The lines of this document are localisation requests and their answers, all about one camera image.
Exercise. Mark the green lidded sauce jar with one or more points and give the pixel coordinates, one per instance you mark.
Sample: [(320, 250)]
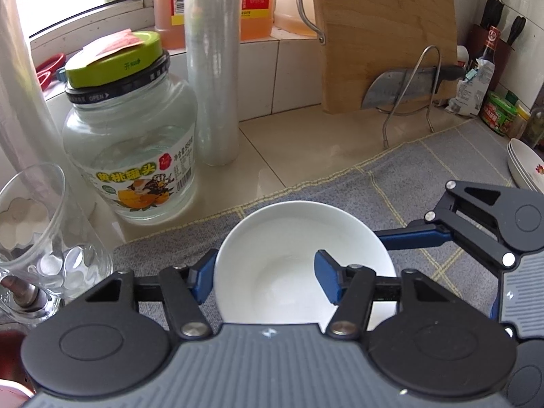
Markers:
[(497, 114)]

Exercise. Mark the glass jar with green lid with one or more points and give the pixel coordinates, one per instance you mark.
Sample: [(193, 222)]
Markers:
[(127, 144)]

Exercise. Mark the red sink basket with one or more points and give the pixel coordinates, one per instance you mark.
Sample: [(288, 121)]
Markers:
[(10, 348)]

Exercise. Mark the grey green checked towel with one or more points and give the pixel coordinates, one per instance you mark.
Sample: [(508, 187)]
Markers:
[(340, 178)]

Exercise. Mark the tall clear film roll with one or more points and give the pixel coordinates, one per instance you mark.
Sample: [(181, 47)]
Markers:
[(212, 72)]

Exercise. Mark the green binder clip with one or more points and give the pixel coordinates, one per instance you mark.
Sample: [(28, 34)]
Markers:
[(470, 75)]

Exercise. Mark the metal faucet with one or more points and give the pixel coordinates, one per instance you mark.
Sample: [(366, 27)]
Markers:
[(17, 289)]

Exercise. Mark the yellow lidded jar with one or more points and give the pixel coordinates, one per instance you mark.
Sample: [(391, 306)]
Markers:
[(522, 119)]

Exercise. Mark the clear glass mug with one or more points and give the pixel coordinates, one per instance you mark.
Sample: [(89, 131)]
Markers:
[(63, 259)]

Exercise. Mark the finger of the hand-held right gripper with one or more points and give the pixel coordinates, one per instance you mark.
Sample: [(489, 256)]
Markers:
[(416, 238)]

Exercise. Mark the black kitchen scissors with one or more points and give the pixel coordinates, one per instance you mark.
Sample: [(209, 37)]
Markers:
[(516, 29)]

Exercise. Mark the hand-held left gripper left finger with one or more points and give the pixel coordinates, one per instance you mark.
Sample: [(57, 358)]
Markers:
[(204, 276)]

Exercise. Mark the bamboo cutting board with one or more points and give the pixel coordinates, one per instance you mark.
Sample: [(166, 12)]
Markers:
[(382, 17)]

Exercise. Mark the white bowl with pink flowers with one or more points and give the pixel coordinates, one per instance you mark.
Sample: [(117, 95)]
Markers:
[(276, 238)]

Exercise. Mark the orange cooking wine jug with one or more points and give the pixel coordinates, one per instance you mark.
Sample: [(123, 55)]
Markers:
[(255, 21)]

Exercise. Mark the dark soy sauce bottle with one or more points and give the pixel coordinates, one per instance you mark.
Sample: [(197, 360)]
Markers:
[(493, 40)]

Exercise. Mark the dark brown knife block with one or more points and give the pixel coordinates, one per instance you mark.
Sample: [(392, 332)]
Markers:
[(508, 59)]

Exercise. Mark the steel santoku knife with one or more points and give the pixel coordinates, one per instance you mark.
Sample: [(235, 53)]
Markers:
[(382, 91)]

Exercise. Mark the white plate with fruit print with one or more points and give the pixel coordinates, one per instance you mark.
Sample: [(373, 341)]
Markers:
[(516, 171), (526, 184), (525, 153)]

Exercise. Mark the white plastic bag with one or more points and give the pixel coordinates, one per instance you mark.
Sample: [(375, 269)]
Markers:
[(467, 97)]

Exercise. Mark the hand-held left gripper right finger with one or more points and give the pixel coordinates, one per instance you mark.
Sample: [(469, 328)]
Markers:
[(329, 276)]

